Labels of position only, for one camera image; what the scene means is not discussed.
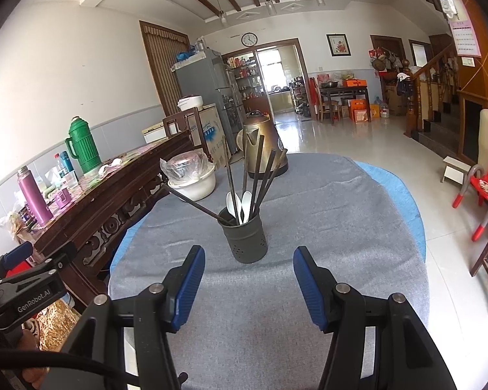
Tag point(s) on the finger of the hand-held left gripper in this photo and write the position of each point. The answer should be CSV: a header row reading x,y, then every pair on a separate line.
x,y
57,262
18,252

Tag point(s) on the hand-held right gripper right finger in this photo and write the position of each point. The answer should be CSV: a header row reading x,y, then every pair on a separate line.
x,y
309,288

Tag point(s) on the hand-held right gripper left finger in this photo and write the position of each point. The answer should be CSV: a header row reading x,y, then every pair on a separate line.
x,y
189,288

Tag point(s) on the dark metal utensil holder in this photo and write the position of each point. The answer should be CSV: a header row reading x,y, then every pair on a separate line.
x,y
244,239

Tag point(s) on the large white plastic spoon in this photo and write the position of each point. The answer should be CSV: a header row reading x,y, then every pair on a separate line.
x,y
231,205

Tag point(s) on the small white plastic spoon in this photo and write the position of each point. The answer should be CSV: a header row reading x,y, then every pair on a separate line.
x,y
247,205

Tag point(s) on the person's left hand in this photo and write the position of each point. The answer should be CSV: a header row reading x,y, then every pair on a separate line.
x,y
34,378

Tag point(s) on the golden straw bundle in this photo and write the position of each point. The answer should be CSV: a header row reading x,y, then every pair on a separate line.
x,y
57,325

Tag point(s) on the purple thermos bottle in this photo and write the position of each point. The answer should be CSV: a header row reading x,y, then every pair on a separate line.
x,y
34,195

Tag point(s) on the small pink box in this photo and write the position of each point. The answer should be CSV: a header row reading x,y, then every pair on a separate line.
x,y
61,197

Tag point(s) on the grey tablecloth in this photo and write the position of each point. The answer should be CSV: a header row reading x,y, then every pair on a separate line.
x,y
309,219

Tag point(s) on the carved wooden sideboard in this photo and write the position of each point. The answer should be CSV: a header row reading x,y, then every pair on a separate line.
x,y
105,195

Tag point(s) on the plastic bottle with blue label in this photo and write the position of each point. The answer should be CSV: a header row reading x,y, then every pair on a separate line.
x,y
65,166

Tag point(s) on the white plastic bowl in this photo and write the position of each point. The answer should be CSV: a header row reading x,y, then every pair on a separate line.
x,y
195,189

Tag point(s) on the green thermos jug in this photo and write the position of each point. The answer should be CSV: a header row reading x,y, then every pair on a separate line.
x,y
83,142

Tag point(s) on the bronze electric kettle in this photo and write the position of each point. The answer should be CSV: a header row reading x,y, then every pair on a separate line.
x,y
260,138

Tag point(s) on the white fan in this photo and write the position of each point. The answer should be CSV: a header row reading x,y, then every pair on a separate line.
x,y
240,138

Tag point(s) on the white chest freezer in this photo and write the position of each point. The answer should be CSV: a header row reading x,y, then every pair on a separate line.
x,y
211,130

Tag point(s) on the small white cabinet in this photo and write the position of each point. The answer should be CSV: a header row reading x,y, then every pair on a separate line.
x,y
152,132

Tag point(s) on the dark wooden dining chair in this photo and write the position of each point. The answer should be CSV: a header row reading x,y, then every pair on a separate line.
x,y
183,124

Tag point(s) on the orange gift boxes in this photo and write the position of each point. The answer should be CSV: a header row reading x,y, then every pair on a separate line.
x,y
360,111

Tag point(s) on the white rice cooker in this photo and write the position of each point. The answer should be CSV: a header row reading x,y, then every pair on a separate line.
x,y
189,102

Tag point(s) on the white step stool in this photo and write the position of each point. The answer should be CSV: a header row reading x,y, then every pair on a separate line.
x,y
455,170

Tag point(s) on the clear water jug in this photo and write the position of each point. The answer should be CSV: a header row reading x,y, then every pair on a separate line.
x,y
384,109

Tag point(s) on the dark wooden side table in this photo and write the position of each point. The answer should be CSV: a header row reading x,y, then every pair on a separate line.
x,y
343,93

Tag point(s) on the red child chair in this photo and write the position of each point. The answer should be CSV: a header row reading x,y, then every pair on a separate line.
x,y
486,183

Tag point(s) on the orange box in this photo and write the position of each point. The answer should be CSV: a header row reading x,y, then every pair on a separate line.
x,y
353,83

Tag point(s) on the grey refrigerator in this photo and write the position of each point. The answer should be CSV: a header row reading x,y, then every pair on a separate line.
x,y
205,77

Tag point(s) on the kitchen shelf with jars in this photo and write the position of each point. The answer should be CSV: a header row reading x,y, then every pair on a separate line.
x,y
246,77

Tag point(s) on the brown wooden door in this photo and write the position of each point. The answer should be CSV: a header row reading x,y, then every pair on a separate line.
x,y
162,69

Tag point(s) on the wooden stair railing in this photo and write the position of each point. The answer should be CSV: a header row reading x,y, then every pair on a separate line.
x,y
427,89

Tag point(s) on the framed wall picture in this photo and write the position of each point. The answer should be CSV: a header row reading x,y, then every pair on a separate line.
x,y
338,44

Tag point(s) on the round wall clock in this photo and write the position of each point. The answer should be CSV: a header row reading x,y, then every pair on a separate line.
x,y
249,39

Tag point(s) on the wall calendar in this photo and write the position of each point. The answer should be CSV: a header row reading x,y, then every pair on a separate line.
x,y
465,36

